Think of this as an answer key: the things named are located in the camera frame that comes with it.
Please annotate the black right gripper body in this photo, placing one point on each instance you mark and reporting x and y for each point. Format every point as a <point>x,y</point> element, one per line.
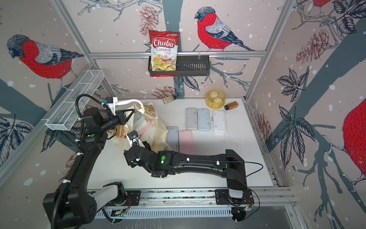
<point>126,158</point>

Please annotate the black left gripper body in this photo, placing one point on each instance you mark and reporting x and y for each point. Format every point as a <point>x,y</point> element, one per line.
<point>113,122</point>

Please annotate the cream canvas tote bag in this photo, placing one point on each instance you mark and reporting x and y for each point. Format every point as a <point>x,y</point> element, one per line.
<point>155,136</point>

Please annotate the grey pencil case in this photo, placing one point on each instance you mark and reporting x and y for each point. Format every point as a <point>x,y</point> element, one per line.
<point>173,138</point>

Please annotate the pink pencil case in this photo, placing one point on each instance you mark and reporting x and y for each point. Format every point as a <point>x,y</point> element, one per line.
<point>144,127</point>
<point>185,142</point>

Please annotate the white pencil case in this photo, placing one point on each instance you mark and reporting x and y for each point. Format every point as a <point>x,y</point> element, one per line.
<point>191,119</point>
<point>219,122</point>

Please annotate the light blue pencil case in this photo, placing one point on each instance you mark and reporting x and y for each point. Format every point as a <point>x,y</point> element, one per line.
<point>204,121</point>

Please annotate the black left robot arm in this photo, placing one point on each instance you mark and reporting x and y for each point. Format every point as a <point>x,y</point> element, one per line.
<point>71,205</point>

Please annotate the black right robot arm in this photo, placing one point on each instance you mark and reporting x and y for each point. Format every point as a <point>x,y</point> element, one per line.
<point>228,165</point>

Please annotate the red Chuba cassava chips bag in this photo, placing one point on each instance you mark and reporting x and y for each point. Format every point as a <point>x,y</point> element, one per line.
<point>164,50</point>

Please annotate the small glass jar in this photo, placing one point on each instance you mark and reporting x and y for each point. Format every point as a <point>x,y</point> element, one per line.
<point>168,99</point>

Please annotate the beige bun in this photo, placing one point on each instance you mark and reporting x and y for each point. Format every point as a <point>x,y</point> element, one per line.
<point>213,94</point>
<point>218,100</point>

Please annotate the small brown bottle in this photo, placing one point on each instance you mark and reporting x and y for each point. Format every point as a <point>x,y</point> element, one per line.
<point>231,106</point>

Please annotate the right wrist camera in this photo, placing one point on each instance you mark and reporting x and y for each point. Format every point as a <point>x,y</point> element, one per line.
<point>133,138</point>

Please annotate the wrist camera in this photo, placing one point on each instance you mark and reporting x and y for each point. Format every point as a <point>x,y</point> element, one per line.
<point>111,102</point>
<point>133,138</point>

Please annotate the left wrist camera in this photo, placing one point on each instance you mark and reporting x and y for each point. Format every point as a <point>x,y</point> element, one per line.
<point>111,102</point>

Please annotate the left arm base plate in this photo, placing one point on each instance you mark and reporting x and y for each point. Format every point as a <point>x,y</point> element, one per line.
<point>128,198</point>

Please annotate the white wire mesh tray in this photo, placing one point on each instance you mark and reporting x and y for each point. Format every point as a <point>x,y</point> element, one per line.
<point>66,115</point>

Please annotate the black wire wall basket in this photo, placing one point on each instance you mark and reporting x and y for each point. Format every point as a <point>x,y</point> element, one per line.
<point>193,65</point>

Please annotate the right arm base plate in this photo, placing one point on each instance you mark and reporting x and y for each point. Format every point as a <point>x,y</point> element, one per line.
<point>233,197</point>

